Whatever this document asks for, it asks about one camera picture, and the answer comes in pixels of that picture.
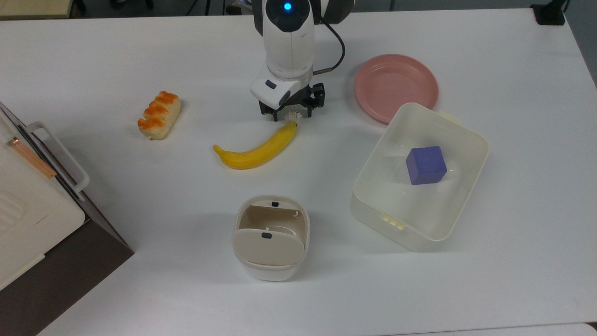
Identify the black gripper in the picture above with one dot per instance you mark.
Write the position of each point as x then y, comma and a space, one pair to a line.
317, 95

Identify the white paper ball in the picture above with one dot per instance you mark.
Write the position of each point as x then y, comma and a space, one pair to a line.
293, 115

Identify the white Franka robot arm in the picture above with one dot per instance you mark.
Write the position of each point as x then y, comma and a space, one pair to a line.
289, 46

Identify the cream flip-lid trash can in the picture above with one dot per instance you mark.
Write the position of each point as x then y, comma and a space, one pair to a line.
268, 247

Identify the yellow banana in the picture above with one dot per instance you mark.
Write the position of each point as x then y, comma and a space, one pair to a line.
256, 156

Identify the pink plastic plate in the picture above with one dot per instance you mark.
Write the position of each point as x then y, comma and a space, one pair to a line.
392, 84

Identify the orange glazed bread loaf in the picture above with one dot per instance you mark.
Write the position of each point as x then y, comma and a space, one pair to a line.
158, 116

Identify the blue cube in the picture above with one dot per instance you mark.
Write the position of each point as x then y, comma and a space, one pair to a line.
425, 165

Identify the white plastic storage bin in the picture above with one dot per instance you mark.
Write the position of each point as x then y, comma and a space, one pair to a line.
419, 214

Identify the orange strip on box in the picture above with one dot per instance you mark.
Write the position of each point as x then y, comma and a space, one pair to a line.
32, 158

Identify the black table clamp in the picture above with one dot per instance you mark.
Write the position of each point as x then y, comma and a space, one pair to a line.
550, 16

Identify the dark brown drawer cabinet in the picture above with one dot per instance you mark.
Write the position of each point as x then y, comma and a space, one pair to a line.
70, 280

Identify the light wooden desk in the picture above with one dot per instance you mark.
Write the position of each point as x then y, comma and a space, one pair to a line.
32, 8

